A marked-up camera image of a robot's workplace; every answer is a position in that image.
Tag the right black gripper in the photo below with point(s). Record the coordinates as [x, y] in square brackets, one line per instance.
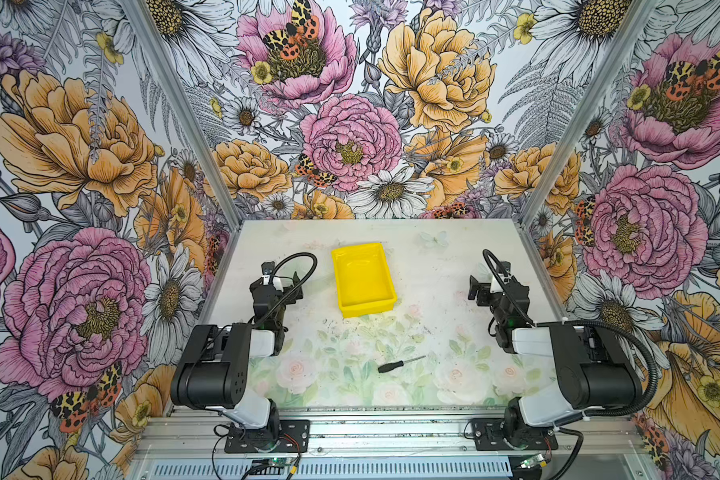
[485, 291]

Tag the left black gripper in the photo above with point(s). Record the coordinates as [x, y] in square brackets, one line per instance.
[295, 296]

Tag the black screwdriver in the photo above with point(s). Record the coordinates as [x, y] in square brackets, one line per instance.
[391, 366]

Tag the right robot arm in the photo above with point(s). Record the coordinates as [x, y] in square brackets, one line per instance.
[592, 375]

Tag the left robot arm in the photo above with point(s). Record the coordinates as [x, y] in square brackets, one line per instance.
[212, 372]

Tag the yellow plastic bin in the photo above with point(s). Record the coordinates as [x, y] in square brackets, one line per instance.
[363, 280]

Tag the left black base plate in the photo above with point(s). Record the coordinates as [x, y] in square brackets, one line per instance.
[291, 436]

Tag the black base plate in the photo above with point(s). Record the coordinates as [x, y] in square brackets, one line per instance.
[291, 436]
[491, 434]

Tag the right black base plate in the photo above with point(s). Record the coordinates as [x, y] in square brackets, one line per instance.
[491, 434]

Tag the aluminium front rail frame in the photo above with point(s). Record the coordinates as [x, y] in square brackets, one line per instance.
[607, 449]

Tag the white vented cable duct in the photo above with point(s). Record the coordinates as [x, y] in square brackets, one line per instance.
[486, 467]

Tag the right aluminium corner post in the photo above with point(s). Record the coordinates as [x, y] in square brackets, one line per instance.
[626, 37]

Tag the aluminium corner post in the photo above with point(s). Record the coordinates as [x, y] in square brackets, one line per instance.
[161, 64]
[626, 37]

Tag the left aluminium corner post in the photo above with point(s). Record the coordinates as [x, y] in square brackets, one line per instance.
[161, 64]

